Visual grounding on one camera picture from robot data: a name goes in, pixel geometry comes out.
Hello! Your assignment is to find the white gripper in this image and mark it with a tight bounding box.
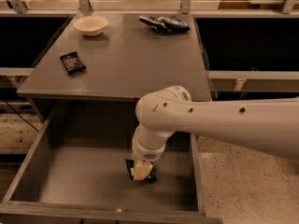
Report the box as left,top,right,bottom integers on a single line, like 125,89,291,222
132,135,165,181

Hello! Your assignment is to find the dark blue rxbar blueberry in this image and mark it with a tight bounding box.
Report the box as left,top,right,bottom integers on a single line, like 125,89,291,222
125,159,157,182

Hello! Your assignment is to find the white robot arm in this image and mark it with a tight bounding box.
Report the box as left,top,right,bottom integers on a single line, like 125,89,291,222
128,86,299,180

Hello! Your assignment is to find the open grey top drawer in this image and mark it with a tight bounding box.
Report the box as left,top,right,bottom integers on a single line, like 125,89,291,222
0,101,222,224

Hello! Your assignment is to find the grey cabinet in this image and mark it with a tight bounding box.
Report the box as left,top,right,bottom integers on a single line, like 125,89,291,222
18,14,211,137

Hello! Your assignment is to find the black snack bar wrapper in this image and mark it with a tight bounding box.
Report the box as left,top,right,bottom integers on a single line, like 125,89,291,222
60,51,86,76

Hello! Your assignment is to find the blue chip bag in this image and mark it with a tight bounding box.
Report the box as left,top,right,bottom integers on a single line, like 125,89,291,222
139,15,190,33

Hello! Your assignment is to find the white bowl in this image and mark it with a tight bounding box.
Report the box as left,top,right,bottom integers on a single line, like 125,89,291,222
73,15,108,36

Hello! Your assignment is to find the metal bracket under rail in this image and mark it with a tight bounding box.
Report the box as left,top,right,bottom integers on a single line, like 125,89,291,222
233,67,258,100

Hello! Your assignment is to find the black floor cable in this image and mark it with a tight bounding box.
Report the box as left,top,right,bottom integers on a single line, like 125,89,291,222
0,98,40,133

